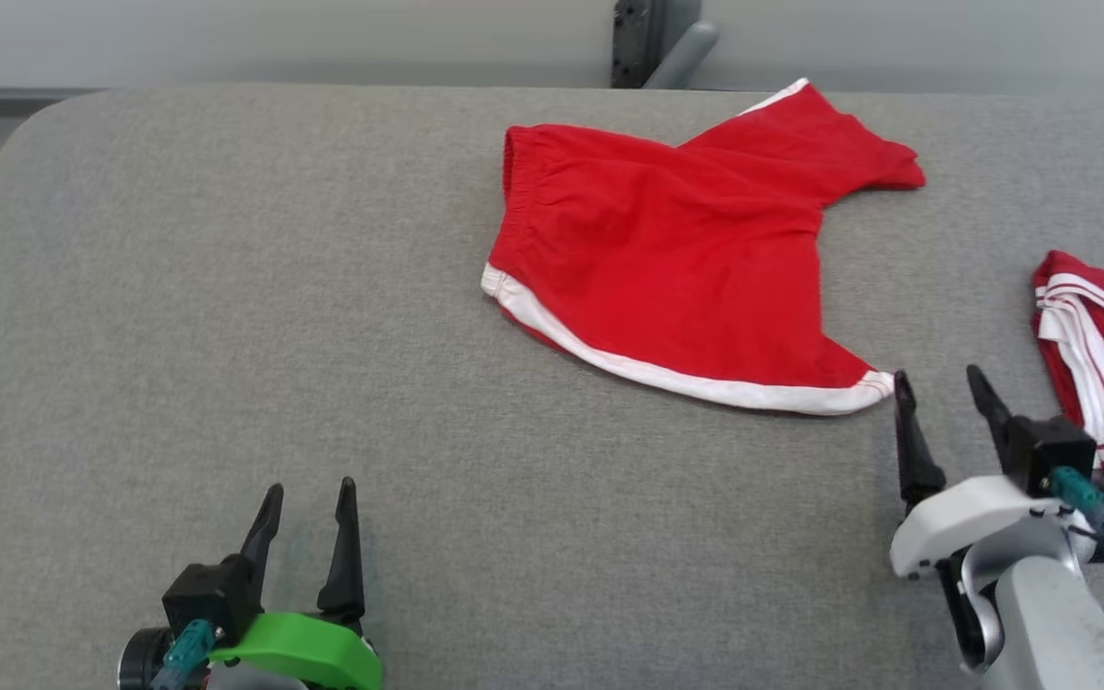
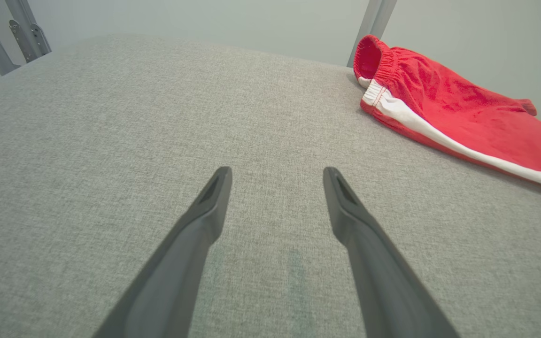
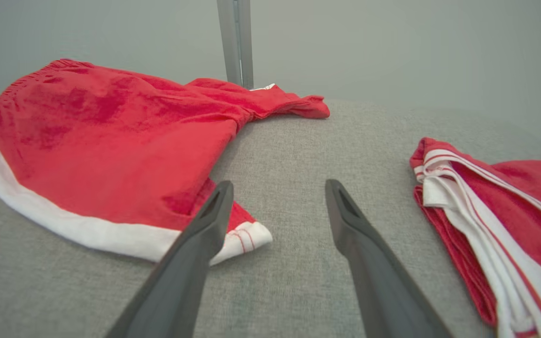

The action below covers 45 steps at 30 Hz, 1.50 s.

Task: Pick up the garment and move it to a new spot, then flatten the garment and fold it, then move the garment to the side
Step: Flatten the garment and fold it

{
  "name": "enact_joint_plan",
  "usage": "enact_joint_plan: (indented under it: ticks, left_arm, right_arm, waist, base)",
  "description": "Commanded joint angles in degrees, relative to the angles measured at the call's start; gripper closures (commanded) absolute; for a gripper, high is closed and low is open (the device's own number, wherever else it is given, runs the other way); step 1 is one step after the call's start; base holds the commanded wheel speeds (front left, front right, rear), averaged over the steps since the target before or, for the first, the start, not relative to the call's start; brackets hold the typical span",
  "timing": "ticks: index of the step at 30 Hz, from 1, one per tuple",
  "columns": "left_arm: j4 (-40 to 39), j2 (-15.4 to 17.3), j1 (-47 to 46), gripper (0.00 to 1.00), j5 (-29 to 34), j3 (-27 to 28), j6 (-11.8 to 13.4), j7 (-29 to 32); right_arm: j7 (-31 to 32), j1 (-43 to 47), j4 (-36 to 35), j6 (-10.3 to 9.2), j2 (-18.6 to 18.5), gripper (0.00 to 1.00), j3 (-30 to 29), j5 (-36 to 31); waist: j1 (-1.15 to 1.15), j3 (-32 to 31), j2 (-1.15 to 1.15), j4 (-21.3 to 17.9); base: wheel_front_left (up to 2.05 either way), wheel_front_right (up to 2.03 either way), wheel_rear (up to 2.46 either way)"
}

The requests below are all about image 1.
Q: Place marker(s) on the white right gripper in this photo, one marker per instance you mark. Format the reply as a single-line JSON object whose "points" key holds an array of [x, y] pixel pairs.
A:
{"points": [[964, 517]]}

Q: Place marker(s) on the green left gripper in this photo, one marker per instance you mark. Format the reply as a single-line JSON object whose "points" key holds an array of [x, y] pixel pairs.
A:
{"points": [[312, 642]]}

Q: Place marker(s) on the red shorts with white hem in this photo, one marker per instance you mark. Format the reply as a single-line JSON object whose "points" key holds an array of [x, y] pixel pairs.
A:
{"points": [[667, 259]]}

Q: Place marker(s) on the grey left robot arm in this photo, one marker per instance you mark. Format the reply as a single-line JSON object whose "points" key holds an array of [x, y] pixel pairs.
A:
{"points": [[245, 682]]}

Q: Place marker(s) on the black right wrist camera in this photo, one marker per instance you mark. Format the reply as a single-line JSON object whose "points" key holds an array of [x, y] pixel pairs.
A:
{"points": [[1050, 446]]}

